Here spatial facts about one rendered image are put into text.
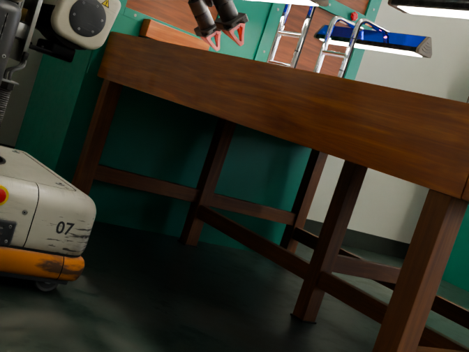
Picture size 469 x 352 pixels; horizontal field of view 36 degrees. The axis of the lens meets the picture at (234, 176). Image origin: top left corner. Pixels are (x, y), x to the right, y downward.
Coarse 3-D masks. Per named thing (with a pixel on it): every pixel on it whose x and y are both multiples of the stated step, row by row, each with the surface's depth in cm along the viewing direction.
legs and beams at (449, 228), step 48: (96, 144) 280; (192, 192) 311; (336, 192) 249; (432, 192) 146; (192, 240) 316; (240, 240) 287; (288, 240) 348; (336, 240) 248; (432, 240) 144; (336, 288) 241; (432, 288) 146; (384, 336) 148; (432, 336) 208
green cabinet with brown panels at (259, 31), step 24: (120, 0) 283; (144, 0) 290; (168, 0) 295; (240, 0) 314; (336, 0) 343; (360, 0) 351; (168, 24) 297; (192, 24) 304; (264, 24) 324; (288, 24) 331; (312, 24) 339; (336, 24) 347; (240, 48) 320; (264, 48) 325; (288, 48) 334; (312, 48) 342; (336, 48) 350; (360, 48) 356; (336, 72) 354
